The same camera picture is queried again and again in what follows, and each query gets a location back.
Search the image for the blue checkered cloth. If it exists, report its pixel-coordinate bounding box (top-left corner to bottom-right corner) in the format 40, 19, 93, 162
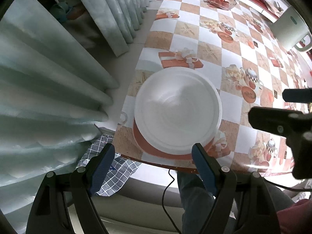
75, 132, 142, 197

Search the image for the checkered patterned tablecloth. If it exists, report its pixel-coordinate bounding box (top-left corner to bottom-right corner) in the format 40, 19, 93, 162
113, 0, 308, 175

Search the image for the teal window curtain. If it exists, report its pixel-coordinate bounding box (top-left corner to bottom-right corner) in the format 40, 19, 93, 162
0, 0, 154, 234

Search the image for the black cable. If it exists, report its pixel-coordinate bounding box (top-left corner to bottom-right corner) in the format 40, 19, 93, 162
161, 167, 183, 234

